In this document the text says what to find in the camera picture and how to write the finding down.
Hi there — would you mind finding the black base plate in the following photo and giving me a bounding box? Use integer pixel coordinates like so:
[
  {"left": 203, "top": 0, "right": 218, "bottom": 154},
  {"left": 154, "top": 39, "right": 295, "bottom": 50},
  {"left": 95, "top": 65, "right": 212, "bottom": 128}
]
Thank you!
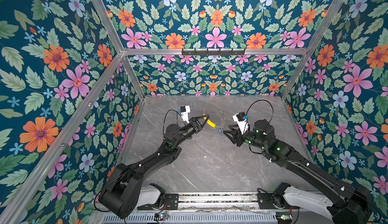
[
  {"left": 136, "top": 194, "right": 179, "bottom": 211},
  {"left": 257, "top": 191, "right": 299, "bottom": 210}
]

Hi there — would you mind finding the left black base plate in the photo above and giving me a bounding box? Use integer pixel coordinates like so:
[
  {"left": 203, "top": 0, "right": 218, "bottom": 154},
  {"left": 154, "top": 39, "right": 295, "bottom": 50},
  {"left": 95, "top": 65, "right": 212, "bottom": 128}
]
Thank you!
[{"left": 136, "top": 194, "right": 179, "bottom": 211}]

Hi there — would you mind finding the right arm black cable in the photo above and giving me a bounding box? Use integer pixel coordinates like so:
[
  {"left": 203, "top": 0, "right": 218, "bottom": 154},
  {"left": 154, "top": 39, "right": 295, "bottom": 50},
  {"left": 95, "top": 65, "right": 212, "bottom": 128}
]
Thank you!
[{"left": 242, "top": 99, "right": 274, "bottom": 125}]

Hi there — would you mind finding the black hook rail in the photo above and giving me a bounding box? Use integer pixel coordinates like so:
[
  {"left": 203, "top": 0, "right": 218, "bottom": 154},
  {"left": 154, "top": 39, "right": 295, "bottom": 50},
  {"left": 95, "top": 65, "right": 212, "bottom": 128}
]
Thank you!
[{"left": 181, "top": 48, "right": 246, "bottom": 57}]

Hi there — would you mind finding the white vented cable duct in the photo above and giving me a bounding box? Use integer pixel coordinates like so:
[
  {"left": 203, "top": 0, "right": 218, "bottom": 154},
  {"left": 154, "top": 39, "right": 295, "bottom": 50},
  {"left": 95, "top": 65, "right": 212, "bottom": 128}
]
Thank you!
[{"left": 102, "top": 212, "right": 278, "bottom": 224}]

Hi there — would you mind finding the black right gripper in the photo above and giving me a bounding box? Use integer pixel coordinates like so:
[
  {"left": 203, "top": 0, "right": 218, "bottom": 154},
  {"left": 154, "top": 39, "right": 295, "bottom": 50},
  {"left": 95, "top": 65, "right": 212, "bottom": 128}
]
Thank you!
[{"left": 223, "top": 124, "right": 267, "bottom": 152}]

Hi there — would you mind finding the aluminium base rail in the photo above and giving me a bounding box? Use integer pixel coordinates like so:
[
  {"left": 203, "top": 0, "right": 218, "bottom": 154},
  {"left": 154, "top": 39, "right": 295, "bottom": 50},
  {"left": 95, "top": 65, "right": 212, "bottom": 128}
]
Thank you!
[{"left": 93, "top": 191, "right": 334, "bottom": 213}]

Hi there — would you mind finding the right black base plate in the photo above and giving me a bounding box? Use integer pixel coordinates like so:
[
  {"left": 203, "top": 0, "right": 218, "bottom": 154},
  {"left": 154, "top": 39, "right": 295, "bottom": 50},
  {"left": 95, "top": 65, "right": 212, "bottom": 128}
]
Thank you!
[{"left": 257, "top": 191, "right": 299, "bottom": 210}]

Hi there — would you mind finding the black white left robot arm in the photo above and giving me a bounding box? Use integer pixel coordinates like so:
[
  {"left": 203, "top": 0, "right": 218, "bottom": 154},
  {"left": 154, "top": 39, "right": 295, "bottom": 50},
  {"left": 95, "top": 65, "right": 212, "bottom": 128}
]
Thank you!
[{"left": 97, "top": 114, "right": 210, "bottom": 219}]

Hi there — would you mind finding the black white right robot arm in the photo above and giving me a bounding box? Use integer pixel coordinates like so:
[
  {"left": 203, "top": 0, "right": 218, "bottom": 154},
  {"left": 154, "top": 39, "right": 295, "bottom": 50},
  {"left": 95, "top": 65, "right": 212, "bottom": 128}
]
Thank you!
[{"left": 223, "top": 119, "right": 372, "bottom": 224}]

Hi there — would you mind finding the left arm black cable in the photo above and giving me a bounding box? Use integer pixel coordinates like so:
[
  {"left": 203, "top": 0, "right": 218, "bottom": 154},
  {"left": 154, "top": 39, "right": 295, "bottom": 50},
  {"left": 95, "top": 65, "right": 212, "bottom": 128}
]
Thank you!
[{"left": 162, "top": 109, "right": 182, "bottom": 135}]

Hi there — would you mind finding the large keyring with yellow sleeve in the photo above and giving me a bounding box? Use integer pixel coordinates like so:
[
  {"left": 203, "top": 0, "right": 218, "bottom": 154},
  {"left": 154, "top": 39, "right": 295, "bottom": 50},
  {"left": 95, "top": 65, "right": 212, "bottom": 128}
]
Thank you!
[{"left": 202, "top": 105, "right": 226, "bottom": 131}]

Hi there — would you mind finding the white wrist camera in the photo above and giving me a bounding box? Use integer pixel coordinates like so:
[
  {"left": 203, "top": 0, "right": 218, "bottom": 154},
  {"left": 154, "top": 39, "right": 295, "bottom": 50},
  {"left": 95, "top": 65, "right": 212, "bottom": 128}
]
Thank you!
[
  {"left": 179, "top": 105, "right": 191, "bottom": 123},
  {"left": 232, "top": 112, "right": 249, "bottom": 135}
]

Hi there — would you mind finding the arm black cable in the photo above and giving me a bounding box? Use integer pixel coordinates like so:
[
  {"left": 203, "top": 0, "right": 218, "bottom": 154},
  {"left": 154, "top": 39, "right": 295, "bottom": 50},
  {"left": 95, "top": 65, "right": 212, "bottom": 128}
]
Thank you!
[
  {"left": 162, "top": 109, "right": 182, "bottom": 135},
  {"left": 242, "top": 99, "right": 274, "bottom": 125}
]

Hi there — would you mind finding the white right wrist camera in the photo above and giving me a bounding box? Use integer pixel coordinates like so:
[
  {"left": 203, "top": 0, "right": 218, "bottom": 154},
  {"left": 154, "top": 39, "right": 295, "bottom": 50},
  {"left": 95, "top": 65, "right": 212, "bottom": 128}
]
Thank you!
[{"left": 232, "top": 112, "right": 249, "bottom": 135}]

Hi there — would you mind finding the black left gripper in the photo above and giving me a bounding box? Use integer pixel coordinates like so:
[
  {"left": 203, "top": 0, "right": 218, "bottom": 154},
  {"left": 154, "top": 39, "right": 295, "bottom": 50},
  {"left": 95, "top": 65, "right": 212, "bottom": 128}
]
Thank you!
[{"left": 174, "top": 113, "right": 209, "bottom": 147}]

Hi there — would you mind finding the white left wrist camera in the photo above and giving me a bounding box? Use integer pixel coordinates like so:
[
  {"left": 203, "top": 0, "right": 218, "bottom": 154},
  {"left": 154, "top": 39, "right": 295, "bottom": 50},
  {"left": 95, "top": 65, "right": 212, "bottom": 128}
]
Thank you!
[{"left": 179, "top": 105, "right": 191, "bottom": 123}]

